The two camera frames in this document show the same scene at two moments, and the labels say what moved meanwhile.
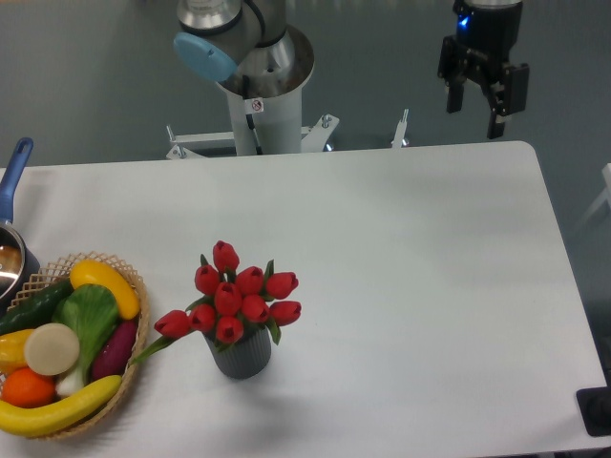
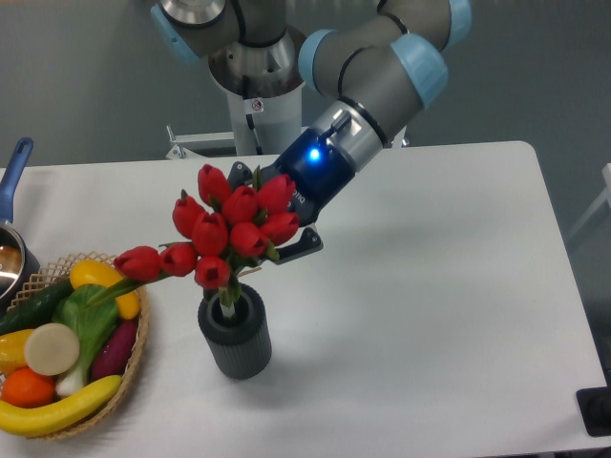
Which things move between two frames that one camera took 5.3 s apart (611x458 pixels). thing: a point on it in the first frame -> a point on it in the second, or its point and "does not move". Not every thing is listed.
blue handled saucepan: x=18 y=263 does not move
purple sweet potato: x=115 y=351 does not move
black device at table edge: x=594 y=405 does not move
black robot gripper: x=487 y=36 -> x=321 y=174
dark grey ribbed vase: x=244 y=358 does not move
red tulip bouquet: x=230 y=296 -> x=218 y=230
